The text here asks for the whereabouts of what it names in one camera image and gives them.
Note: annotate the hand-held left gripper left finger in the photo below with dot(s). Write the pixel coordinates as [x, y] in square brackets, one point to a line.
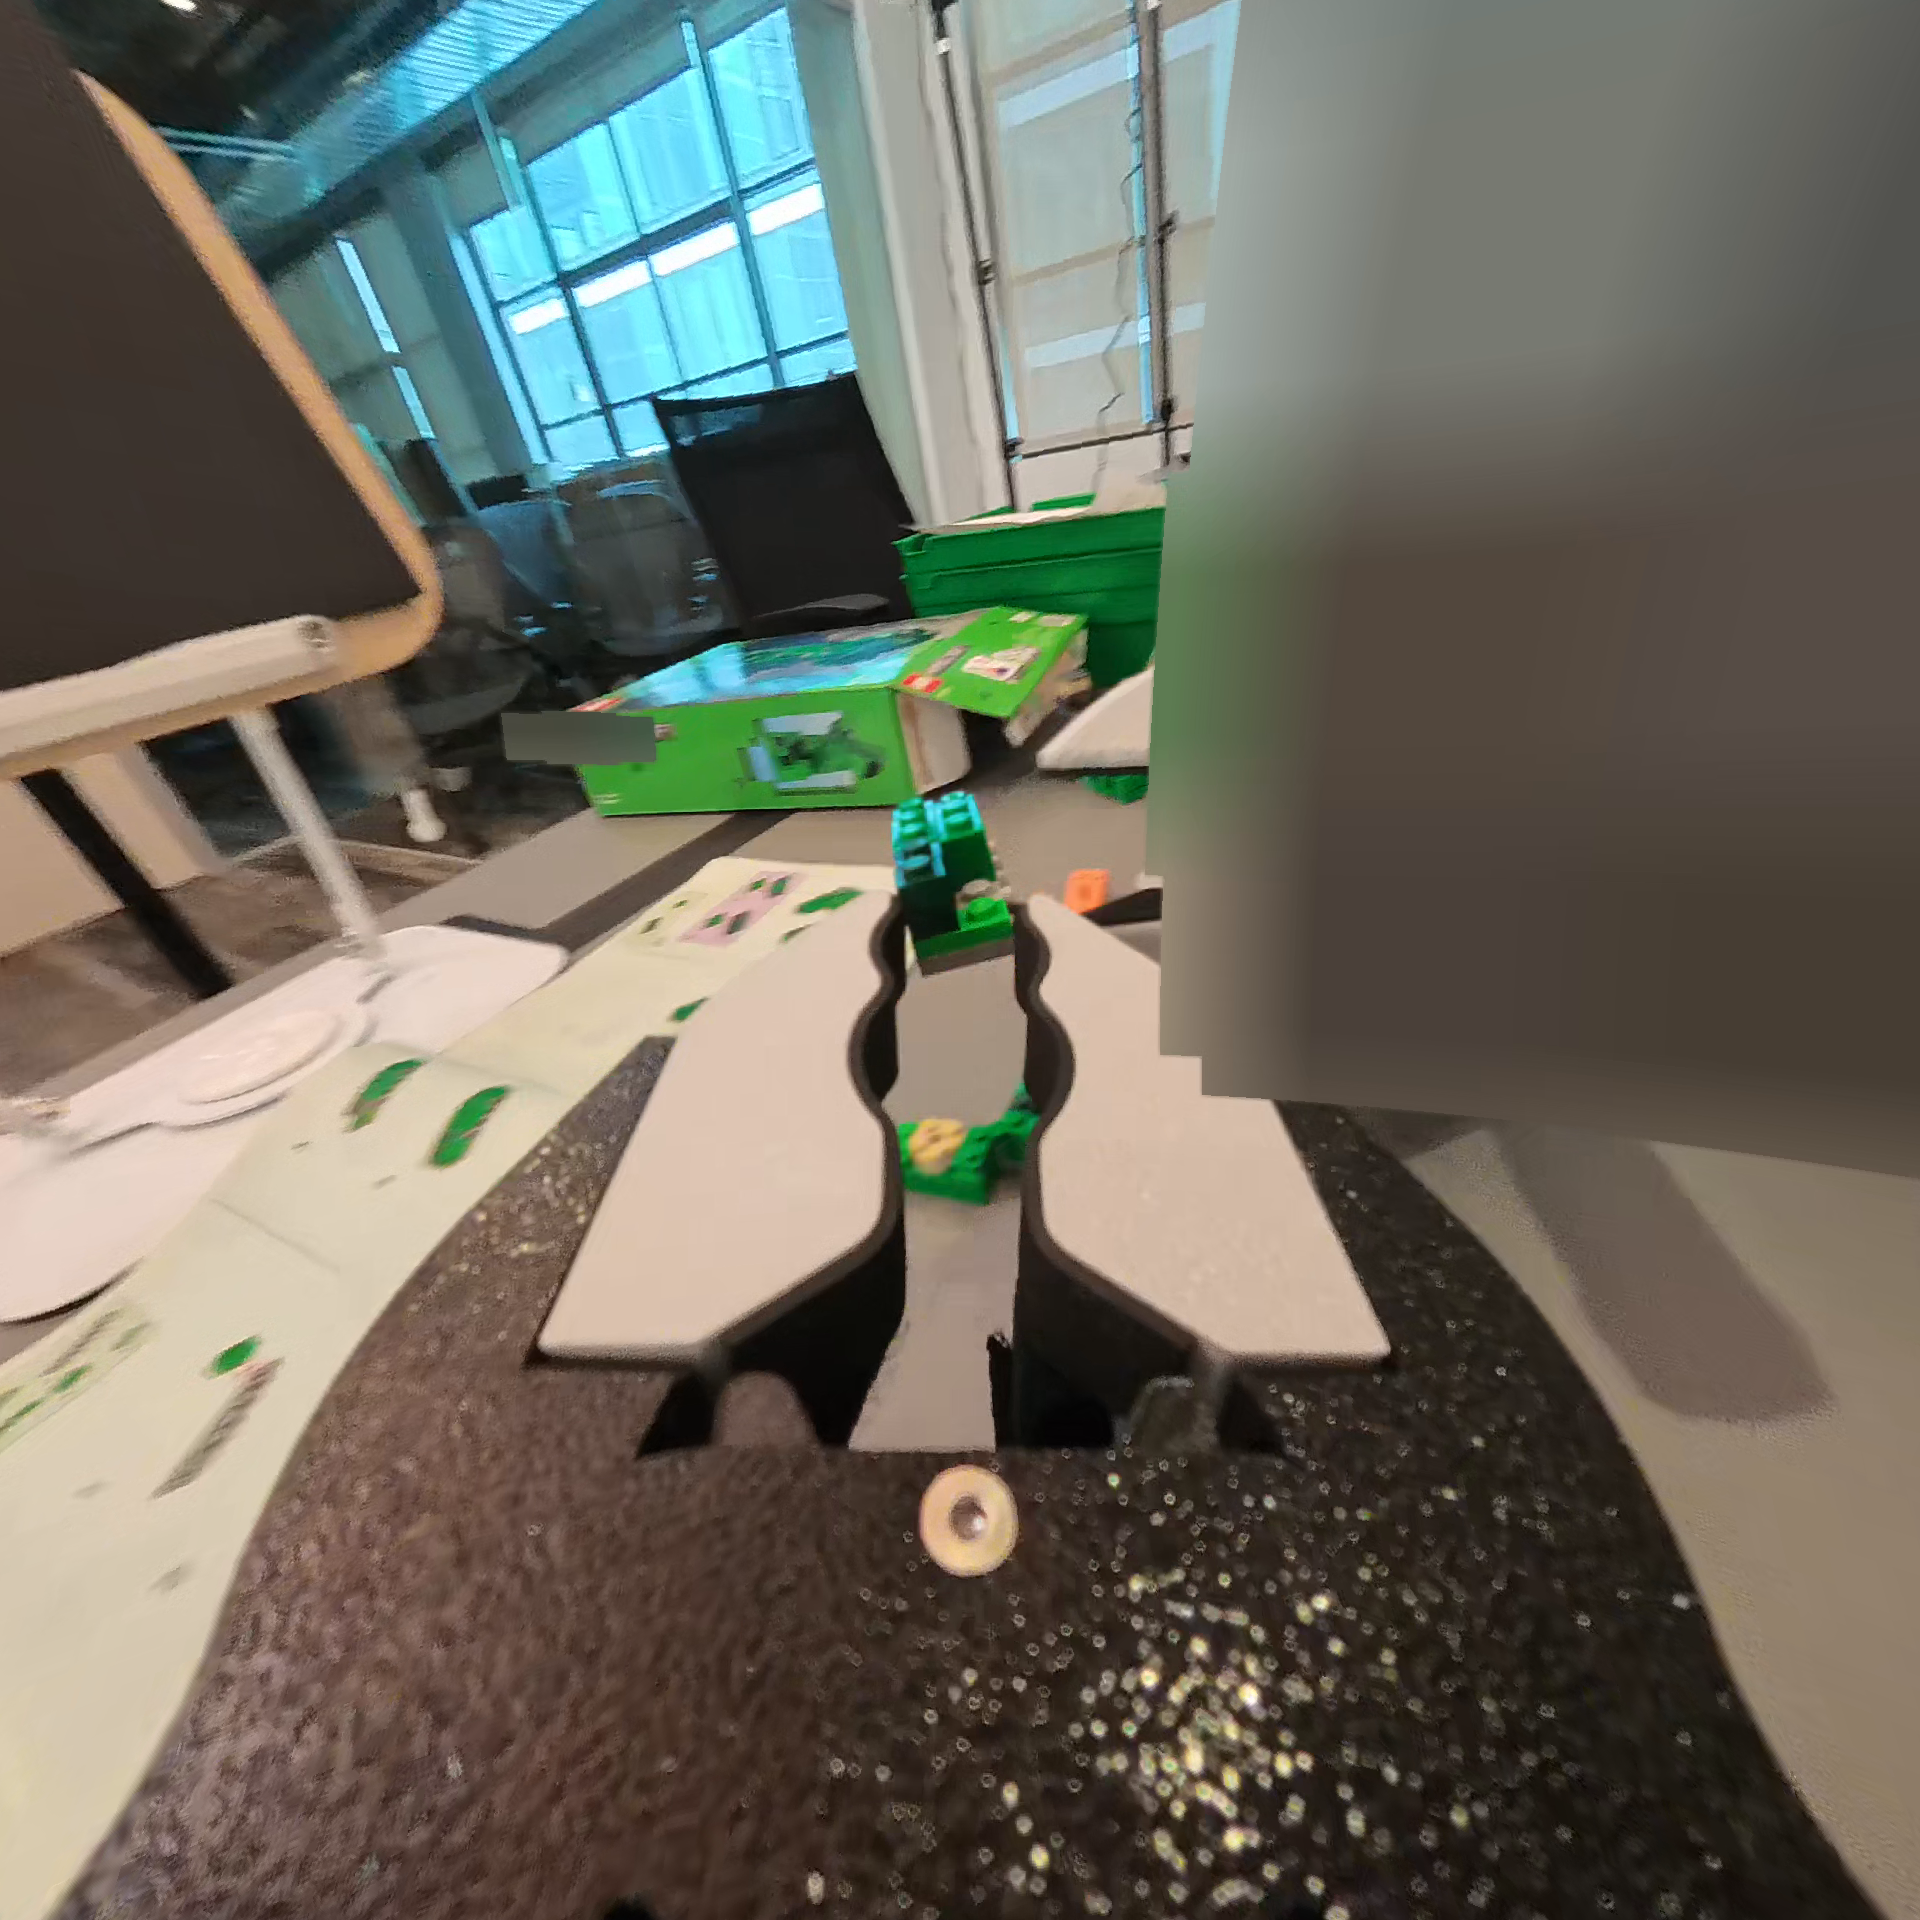
[734, 1141]

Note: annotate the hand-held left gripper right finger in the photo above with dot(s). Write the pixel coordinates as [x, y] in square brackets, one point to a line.
[1185, 1184]

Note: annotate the green toy brick assembly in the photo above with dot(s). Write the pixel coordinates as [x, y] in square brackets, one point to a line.
[945, 877]

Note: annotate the grey desk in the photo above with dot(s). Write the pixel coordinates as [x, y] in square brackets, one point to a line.
[1769, 1502]

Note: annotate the green brick with tan piece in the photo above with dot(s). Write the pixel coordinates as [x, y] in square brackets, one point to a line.
[962, 1159]

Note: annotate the small orange brick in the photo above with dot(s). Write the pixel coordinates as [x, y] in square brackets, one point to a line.
[1091, 891]

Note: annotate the green toy set box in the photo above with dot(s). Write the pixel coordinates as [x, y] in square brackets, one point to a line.
[751, 719]

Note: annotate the pale green instruction booklet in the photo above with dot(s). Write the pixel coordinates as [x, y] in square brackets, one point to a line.
[301, 1290]

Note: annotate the white paper sheet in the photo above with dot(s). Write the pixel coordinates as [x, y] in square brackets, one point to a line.
[1104, 728]

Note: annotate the white stand with round base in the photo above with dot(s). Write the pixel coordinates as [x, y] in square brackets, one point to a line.
[225, 1081]

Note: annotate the grey mesh office chair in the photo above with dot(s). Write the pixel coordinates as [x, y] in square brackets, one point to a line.
[511, 631]

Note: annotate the black office chair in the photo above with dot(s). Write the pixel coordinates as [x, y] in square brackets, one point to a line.
[781, 496]

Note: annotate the glass window wall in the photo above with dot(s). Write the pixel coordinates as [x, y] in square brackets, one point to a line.
[661, 284]

